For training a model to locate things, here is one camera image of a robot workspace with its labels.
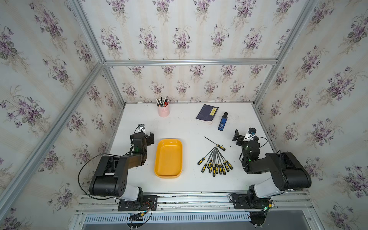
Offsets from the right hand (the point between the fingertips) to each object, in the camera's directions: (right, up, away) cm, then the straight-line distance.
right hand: (246, 131), depth 89 cm
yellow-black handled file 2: (-11, -21, -3) cm, 24 cm away
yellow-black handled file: (-16, -10, +6) cm, 20 cm away
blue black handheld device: (-10, +5, +17) cm, 20 cm away
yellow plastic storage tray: (-49, -17, -1) cm, 52 cm away
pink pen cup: (-55, +13, +18) cm, 59 cm away
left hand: (-66, -2, +3) cm, 66 cm away
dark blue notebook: (-21, +12, +25) cm, 35 cm away
